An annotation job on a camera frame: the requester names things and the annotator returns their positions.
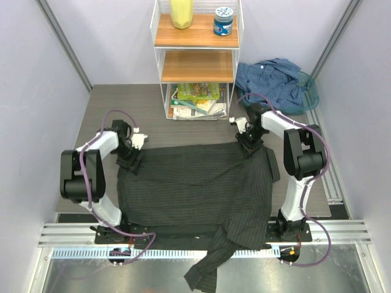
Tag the perforated metal rail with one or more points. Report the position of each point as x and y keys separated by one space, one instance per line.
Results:
x=124 y=253

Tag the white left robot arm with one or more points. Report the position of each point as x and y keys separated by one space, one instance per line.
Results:
x=82 y=178

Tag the black pinstripe long sleeve shirt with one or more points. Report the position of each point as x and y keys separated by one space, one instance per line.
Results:
x=204 y=185

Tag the yellow vase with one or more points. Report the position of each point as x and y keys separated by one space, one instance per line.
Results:
x=181 y=13

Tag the blue lidded jar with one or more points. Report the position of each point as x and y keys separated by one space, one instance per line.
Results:
x=223 y=21

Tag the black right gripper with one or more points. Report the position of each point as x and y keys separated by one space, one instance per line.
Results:
x=251 y=148

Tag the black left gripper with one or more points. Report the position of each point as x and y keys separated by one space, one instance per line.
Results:
x=131 y=164

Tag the stack of books and papers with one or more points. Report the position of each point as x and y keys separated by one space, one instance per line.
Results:
x=196 y=110

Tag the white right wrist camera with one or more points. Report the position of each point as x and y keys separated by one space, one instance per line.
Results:
x=241 y=123

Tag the white wire wooden shelf unit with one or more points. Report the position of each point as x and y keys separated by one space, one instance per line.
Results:
x=196 y=54

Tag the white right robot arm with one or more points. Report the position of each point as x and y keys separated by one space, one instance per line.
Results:
x=304 y=159

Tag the blue checked long sleeve shirt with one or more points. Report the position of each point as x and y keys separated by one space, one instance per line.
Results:
x=275 y=81

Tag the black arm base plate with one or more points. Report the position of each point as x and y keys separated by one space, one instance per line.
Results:
x=183 y=236

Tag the teal plastic basin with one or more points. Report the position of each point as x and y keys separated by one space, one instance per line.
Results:
x=310 y=97

